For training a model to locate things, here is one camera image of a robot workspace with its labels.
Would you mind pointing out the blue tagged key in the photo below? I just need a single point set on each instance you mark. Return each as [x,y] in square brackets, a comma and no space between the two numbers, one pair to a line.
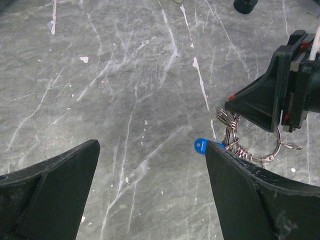
[200,145]

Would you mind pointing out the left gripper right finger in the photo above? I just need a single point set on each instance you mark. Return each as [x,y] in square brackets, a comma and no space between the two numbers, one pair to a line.
[256,204]

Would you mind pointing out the red black stamp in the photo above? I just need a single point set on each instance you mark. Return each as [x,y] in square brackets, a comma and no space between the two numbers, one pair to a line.
[244,7]

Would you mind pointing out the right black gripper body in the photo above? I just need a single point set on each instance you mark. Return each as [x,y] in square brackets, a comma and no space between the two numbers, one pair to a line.
[298,80]

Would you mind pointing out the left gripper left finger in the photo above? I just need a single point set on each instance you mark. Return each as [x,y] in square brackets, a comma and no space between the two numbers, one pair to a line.
[46,201]

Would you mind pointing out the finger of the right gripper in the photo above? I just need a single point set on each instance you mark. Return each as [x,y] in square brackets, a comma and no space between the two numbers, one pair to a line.
[256,102]

